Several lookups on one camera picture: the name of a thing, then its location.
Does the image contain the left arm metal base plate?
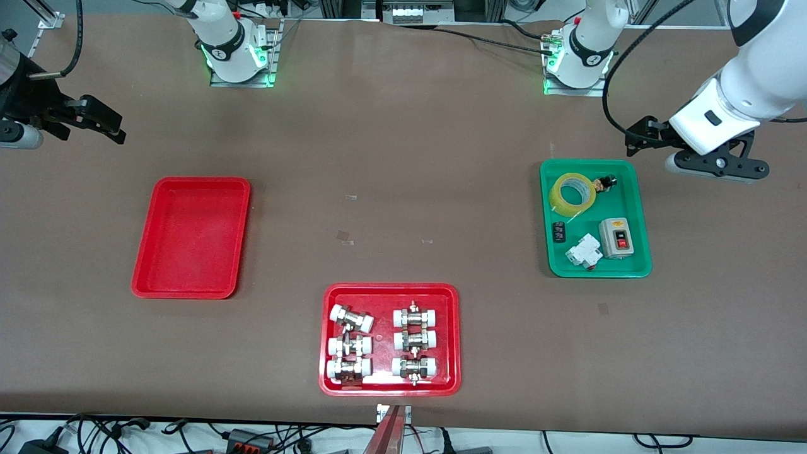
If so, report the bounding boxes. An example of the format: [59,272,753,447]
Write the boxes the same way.
[543,32,610,97]

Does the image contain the short black table cable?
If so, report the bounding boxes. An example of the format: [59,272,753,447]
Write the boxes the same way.
[501,19,555,40]

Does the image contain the white-capped metal pipe fitting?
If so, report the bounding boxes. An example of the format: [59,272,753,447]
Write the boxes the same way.
[327,335,373,358]
[326,358,373,384]
[393,329,438,352]
[330,304,374,334]
[393,301,439,329]
[392,355,438,385]

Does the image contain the black cable plug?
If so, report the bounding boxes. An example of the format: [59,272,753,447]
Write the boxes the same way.
[441,429,492,454]
[110,417,152,436]

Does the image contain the long black table cable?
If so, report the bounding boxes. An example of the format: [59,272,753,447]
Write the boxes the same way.
[435,26,555,56]

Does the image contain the black power adapter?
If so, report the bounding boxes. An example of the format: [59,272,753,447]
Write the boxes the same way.
[18,435,69,454]

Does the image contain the white circuit breaker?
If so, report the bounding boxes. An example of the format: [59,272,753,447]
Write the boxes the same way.
[565,233,603,271]

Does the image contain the red plastic tray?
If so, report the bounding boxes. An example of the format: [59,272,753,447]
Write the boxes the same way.
[318,283,462,397]
[131,177,252,300]

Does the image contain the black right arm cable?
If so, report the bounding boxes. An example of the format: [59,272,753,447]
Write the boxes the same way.
[28,0,84,79]

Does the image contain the grey white power strip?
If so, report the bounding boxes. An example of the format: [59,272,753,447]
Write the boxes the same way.
[381,0,455,26]

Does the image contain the grey switch box red button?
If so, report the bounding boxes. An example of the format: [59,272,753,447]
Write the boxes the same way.
[598,218,634,260]

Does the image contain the yellow tape roll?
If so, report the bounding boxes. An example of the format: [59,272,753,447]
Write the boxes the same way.
[549,172,597,218]

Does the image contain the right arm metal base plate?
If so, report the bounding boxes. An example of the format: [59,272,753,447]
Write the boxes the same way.
[210,19,282,88]

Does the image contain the black terminal block orange levers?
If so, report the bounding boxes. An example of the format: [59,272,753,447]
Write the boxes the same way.
[218,429,276,453]

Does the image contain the green plastic tray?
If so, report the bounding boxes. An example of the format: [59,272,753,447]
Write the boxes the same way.
[540,159,653,279]

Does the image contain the red grey aluminium bar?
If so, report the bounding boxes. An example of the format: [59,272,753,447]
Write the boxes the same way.
[363,405,404,454]

